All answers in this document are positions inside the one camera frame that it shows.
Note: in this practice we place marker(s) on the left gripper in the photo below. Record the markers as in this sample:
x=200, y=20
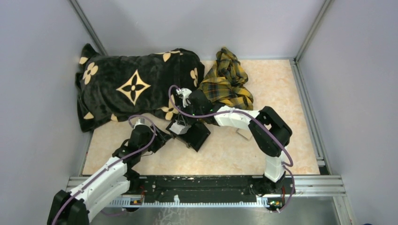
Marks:
x=160, y=138

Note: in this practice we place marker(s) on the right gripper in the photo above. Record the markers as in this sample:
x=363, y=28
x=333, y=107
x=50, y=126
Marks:
x=181, y=121

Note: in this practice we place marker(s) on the yellow plaid cloth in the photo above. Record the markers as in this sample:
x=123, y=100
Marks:
x=224, y=82

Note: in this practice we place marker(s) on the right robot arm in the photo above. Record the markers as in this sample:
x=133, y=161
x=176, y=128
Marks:
x=269, y=130

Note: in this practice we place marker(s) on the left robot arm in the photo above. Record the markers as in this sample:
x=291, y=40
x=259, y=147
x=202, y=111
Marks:
x=81, y=204

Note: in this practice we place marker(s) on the black rectangular box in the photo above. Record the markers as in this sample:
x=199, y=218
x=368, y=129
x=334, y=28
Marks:
x=196, y=140

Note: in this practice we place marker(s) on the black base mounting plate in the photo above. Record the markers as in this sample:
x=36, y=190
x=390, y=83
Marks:
x=208, y=189

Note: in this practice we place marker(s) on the black floral plush blanket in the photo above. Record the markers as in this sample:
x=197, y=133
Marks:
x=113, y=88

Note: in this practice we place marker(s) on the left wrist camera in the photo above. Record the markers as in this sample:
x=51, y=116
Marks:
x=140, y=122

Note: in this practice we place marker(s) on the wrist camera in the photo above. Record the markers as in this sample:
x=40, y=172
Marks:
x=140, y=122
x=184, y=94

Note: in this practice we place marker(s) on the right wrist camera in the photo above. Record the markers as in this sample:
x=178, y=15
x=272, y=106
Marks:
x=184, y=94

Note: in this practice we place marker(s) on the white cable duct strip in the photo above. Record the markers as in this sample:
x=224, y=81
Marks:
x=126, y=202

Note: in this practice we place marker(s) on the aluminium front rail frame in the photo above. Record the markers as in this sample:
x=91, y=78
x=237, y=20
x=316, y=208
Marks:
x=319, y=185

